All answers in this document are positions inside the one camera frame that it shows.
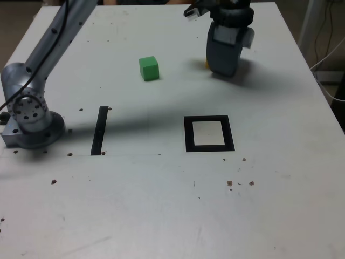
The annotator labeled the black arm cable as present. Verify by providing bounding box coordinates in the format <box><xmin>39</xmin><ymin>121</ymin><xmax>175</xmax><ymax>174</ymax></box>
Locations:
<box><xmin>0</xmin><ymin>0</ymin><xmax>71</xmax><ymax>111</ymax></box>

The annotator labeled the green cube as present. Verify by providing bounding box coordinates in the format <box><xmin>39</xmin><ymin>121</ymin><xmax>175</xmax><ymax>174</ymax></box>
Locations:
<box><xmin>139</xmin><ymin>56</ymin><xmax>160</xmax><ymax>82</ymax></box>

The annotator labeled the black tape square outline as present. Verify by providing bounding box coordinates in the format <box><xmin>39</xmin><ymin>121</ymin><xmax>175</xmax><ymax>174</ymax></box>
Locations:
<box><xmin>183</xmin><ymin>115</ymin><xmax>236</xmax><ymax>153</ymax></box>

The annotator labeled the black tape strip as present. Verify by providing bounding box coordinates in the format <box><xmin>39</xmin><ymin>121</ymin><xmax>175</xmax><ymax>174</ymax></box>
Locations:
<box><xmin>90</xmin><ymin>106</ymin><xmax>109</xmax><ymax>156</ymax></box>

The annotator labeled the white post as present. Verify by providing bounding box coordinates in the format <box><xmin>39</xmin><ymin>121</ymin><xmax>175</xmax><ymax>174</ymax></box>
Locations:
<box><xmin>297</xmin><ymin>0</ymin><xmax>325</xmax><ymax>52</ymax></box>

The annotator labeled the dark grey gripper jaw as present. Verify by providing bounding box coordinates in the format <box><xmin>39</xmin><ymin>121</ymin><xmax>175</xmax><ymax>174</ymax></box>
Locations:
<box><xmin>206</xmin><ymin>23</ymin><xmax>245</xmax><ymax>79</ymax></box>

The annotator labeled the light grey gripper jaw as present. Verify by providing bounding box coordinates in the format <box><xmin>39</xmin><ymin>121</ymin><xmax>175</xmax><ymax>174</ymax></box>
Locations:
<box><xmin>241</xmin><ymin>26</ymin><xmax>256</xmax><ymax>50</ymax></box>

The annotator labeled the white cable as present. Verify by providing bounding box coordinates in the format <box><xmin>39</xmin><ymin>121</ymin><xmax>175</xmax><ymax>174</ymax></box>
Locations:
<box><xmin>309</xmin><ymin>36</ymin><xmax>345</xmax><ymax>103</ymax></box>

